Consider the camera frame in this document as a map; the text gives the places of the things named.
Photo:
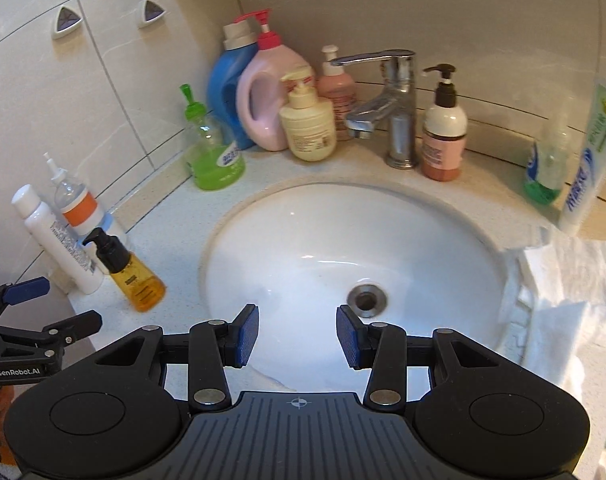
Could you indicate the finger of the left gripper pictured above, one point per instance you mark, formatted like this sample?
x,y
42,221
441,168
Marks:
x,y
18,343
12,294

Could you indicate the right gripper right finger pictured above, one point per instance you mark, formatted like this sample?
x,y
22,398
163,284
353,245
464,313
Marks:
x,y
382,349

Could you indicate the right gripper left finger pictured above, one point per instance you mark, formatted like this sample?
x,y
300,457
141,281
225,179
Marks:
x,y
214,345

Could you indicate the orange bottle black pump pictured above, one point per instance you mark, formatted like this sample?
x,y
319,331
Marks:
x,y
138,283

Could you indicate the left hand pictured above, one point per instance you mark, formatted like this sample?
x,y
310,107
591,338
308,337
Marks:
x,y
7,395

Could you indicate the sink drain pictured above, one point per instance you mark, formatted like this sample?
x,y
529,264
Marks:
x,y
367,300

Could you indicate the tall white bottle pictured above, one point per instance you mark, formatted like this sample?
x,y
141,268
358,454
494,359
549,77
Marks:
x,y
56,240

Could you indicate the clear bottle orange label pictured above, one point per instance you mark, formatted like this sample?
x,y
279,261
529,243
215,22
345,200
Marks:
x,y
74,200

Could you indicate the white sink basin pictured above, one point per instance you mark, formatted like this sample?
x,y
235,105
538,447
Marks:
x,y
297,253

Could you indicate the white jar blue lid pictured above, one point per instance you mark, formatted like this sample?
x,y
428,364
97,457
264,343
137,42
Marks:
x,y
113,228

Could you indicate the green soap pump bottle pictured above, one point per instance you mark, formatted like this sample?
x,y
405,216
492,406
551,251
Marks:
x,y
213,161

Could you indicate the white paper towel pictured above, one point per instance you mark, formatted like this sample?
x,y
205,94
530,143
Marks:
x,y
554,306

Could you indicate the white pink lotion bottle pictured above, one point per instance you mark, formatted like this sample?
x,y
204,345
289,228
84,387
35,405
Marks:
x,y
444,129

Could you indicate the cream pump bottle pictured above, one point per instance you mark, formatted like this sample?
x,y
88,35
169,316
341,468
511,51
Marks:
x,y
307,119

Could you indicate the chrome faucet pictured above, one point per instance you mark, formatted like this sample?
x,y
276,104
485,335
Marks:
x,y
397,104

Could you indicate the clear green soap bottle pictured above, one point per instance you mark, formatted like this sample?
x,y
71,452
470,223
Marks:
x,y
548,162

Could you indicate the pink detergent pump bottle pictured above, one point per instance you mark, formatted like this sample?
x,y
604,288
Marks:
x,y
260,92

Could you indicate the small pink pump bottle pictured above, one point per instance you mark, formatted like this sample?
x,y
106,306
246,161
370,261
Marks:
x,y
339,87

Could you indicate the toothpaste tube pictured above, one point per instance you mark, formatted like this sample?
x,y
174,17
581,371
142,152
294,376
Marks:
x,y
591,170

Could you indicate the blue detergent bottle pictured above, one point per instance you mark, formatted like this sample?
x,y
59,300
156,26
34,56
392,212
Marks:
x,y
240,47

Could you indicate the wall hook left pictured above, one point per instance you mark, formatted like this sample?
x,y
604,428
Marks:
x,y
65,22

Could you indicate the wall hook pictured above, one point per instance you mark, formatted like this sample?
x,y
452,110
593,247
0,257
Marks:
x,y
65,22
148,12

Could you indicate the wall hook right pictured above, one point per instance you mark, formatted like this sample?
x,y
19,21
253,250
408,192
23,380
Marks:
x,y
148,12

